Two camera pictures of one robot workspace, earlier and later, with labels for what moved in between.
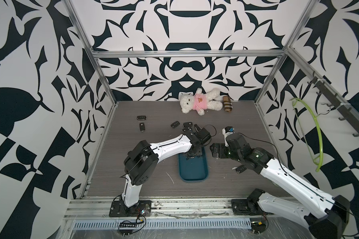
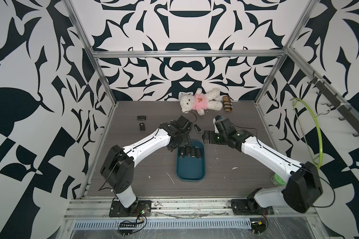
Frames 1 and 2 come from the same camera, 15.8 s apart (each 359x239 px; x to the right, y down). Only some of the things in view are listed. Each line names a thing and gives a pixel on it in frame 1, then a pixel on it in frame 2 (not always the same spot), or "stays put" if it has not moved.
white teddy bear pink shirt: (201, 101) stays put
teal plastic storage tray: (193, 170) stays put
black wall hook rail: (346, 109) stays put
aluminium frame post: (88, 46) stays put
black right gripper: (221, 147) to (211, 139)
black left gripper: (199, 152) to (186, 140)
